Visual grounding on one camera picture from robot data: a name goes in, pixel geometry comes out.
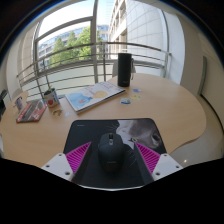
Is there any black mouse pad with cat print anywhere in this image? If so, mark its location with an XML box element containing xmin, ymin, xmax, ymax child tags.
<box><xmin>63</xmin><ymin>117</ymin><xmax>168</xmax><ymax>189</ymax></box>

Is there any white mug with plant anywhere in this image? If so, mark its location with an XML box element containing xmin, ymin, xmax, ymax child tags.
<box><xmin>43</xmin><ymin>87</ymin><xmax>61</xmax><ymax>109</ymax></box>

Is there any red magazine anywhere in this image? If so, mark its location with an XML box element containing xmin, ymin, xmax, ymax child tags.
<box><xmin>15</xmin><ymin>98</ymin><xmax>48</xmax><ymax>124</ymax></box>

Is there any patterned cup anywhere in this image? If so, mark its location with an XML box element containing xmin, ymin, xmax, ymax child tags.
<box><xmin>13</xmin><ymin>96</ymin><xmax>24</xmax><ymax>113</ymax></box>

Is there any white and blue open magazine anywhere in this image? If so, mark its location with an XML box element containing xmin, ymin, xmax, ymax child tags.
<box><xmin>64</xmin><ymin>81</ymin><xmax>127</xmax><ymax>115</ymax></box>

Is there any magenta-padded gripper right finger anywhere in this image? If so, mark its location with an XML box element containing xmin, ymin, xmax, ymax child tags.
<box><xmin>132</xmin><ymin>142</ymin><xmax>184</xmax><ymax>186</ymax></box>

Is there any black drink bottle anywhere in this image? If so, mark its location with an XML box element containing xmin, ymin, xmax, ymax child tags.
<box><xmin>117</xmin><ymin>52</ymin><xmax>134</xmax><ymax>88</ymax></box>

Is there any black computer mouse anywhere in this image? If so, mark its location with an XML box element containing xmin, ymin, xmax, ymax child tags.
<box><xmin>97</xmin><ymin>132</ymin><xmax>127</xmax><ymax>173</ymax></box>

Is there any grey door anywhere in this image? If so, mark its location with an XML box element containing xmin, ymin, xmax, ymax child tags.
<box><xmin>196</xmin><ymin>55</ymin><xmax>208</xmax><ymax>98</ymax></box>

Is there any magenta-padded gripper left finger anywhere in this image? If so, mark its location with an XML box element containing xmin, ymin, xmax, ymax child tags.
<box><xmin>40</xmin><ymin>142</ymin><xmax>93</xmax><ymax>186</ymax></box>

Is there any metal balcony railing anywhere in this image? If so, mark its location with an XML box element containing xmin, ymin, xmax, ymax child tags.
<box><xmin>15</xmin><ymin>42</ymin><xmax>173</xmax><ymax>101</ymax></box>

